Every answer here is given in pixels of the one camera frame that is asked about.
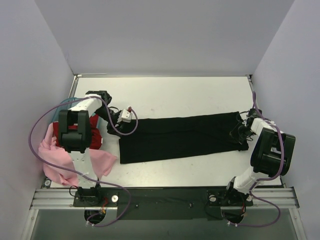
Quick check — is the black t shirt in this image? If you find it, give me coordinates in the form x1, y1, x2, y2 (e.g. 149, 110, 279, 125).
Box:
119, 112, 249, 164

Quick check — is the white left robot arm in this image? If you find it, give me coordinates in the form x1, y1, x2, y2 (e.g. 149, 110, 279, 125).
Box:
57, 90, 121, 206

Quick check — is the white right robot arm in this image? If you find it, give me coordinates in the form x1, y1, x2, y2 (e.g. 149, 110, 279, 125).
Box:
223, 116, 296, 205

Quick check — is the red t shirt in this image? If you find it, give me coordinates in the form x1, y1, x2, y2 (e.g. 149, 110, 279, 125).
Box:
53, 115, 103, 150

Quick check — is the teal plastic bin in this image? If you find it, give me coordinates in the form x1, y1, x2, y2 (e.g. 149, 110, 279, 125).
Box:
51, 97, 102, 123

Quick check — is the pink t shirt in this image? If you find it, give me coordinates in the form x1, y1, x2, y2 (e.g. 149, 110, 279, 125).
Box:
38, 122, 117, 186

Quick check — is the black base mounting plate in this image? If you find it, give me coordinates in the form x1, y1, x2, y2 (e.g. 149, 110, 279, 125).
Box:
72, 187, 253, 223

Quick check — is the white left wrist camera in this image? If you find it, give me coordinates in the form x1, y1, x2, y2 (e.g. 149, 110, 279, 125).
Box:
117, 106, 133, 123

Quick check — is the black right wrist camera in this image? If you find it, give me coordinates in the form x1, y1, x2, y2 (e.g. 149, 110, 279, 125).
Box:
239, 108, 262, 126

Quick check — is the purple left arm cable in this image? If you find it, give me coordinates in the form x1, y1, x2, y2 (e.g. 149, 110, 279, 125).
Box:
28, 96, 140, 228

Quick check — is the aluminium front rail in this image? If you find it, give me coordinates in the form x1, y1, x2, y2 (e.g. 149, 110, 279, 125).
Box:
30, 187, 300, 210

